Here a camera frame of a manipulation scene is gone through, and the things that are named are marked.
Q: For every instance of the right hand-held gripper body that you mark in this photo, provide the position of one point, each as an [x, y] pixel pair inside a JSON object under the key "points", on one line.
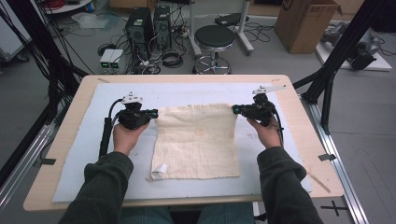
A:
{"points": [[261, 112]]}

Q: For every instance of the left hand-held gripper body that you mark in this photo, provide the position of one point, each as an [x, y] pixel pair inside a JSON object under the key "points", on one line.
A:
{"points": [[134, 118]]}

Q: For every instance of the cream printed cloth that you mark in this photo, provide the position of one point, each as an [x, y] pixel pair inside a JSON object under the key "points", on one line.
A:
{"points": [[196, 143]]}

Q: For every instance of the person's left hand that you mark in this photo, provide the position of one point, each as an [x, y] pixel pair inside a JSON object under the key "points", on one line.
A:
{"points": [[124, 140]]}

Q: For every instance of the person's right hand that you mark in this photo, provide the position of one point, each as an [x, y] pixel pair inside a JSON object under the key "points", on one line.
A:
{"points": [[269, 135]]}

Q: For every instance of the white foam mat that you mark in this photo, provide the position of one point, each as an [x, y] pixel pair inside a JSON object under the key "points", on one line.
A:
{"points": [[93, 140]]}

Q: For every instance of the white power supply box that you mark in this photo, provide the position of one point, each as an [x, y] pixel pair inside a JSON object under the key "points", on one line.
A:
{"points": [[106, 57], [117, 59]]}

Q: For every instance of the black round stool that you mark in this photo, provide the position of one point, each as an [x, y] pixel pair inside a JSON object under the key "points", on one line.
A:
{"points": [[214, 36]]}

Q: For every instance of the black tape piece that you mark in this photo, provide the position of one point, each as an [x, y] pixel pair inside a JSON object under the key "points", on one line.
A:
{"points": [[48, 161], [327, 157]]}

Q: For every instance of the large black computer tower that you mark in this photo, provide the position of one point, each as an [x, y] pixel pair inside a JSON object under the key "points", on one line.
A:
{"points": [[138, 31]]}

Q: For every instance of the slim black computer tower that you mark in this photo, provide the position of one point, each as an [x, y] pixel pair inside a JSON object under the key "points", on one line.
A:
{"points": [[162, 25]]}

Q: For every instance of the black flat device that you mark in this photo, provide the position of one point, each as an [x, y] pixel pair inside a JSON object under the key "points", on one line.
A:
{"points": [[230, 19]]}

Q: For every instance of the thin wooden stick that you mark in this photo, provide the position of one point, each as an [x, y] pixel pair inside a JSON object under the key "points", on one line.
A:
{"points": [[319, 183]]}

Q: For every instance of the brown cardboard box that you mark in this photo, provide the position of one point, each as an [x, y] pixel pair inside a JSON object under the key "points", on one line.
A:
{"points": [[305, 28]]}

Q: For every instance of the person's left leg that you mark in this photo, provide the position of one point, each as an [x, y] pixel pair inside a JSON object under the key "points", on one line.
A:
{"points": [[146, 216]]}

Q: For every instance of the person's leg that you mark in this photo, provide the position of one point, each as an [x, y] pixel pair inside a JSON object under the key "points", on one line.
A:
{"points": [[146, 216], [227, 214]]}

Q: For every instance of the person's right leg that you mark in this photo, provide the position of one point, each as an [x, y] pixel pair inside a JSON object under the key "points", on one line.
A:
{"points": [[227, 214]]}

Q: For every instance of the clear plastic sheet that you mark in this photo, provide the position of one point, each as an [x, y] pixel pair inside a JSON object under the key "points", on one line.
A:
{"points": [[90, 20]]}

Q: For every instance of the grey machine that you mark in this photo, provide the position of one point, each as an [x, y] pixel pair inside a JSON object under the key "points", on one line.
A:
{"points": [[361, 51]]}

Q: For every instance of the black tape cross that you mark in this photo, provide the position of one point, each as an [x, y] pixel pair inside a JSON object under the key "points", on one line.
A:
{"points": [[334, 208]]}

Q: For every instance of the round white table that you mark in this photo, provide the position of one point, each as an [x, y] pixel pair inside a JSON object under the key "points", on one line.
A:
{"points": [[71, 6]]}

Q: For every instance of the white platform board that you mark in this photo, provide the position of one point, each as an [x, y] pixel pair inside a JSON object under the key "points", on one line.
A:
{"points": [[379, 63]]}

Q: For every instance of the white panel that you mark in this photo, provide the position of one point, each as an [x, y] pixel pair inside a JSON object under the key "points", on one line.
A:
{"points": [[9, 37]]}

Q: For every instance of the aluminium rail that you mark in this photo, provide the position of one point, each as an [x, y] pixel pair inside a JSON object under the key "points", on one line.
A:
{"points": [[28, 152], [339, 168]]}

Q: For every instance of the black metal frame strut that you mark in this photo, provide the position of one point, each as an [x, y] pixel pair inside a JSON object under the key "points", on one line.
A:
{"points": [[342, 46]]}

